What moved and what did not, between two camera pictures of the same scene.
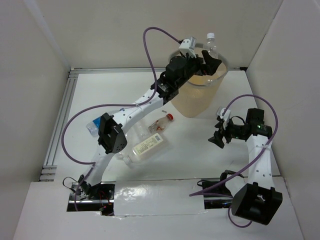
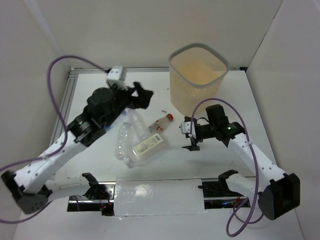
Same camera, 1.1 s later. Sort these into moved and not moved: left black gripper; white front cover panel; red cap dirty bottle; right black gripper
Moved: left black gripper; right black gripper
Not moved: red cap dirty bottle; white front cover panel
